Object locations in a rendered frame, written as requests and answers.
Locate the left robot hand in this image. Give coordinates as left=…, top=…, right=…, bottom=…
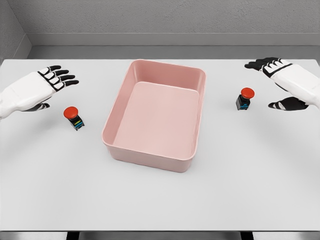
left=0, top=65, right=80, bottom=117

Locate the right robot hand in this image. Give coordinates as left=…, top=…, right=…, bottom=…
left=244, top=57, right=320, bottom=112

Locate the pink rectangular basket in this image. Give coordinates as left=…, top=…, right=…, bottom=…
left=101, top=59, right=207, bottom=174

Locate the red button industrial switch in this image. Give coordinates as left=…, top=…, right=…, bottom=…
left=63, top=106, right=86, bottom=132
left=235, top=87, right=256, bottom=112

